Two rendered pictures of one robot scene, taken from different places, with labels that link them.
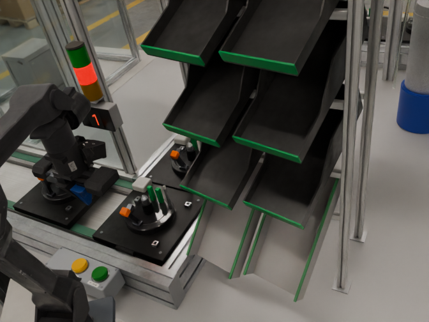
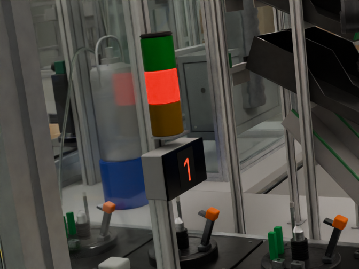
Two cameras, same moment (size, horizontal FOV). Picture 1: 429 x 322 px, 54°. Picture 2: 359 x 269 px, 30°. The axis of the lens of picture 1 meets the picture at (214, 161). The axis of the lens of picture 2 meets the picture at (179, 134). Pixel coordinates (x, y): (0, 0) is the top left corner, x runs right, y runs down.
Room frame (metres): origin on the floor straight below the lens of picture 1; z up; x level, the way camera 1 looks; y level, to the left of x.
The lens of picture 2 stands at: (1.12, 1.31, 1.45)
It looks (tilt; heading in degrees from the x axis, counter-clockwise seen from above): 11 degrees down; 267
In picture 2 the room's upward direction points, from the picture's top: 7 degrees counter-clockwise
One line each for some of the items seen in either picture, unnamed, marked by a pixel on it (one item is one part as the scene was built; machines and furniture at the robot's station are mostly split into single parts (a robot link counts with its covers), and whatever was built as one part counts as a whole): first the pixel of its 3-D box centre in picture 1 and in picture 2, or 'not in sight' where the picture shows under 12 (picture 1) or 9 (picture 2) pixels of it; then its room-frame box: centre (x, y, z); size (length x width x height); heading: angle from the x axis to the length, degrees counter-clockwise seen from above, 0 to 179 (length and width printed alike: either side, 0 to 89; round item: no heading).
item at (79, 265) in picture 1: (80, 266); not in sight; (0.74, 0.40, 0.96); 0.04 x 0.04 x 0.02
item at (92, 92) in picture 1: (91, 89); (166, 117); (1.08, 0.29, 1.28); 0.05 x 0.05 x 0.05
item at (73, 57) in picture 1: (78, 55); (158, 53); (1.08, 0.29, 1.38); 0.05 x 0.05 x 0.05
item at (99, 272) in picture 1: (100, 274); not in sight; (0.70, 0.34, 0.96); 0.04 x 0.04 x 0.02
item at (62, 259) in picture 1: (83, 273); not in sight; (0.74, 0.40, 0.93); 0.21 x 0.07 x 0.06; 55
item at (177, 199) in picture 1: (147, 205); (298, 246); (0.87, 0.21, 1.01); 0.24 x 0.24 x 0.13; 55
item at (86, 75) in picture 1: (85, 72); (162, 85); (1.08, 0.29, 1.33); 0.05 x 0.05 x 0.05
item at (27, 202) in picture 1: (66, 191); not in sight; (1.06, 0.48, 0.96); 0.24 x 0.24 x 0.02; 55
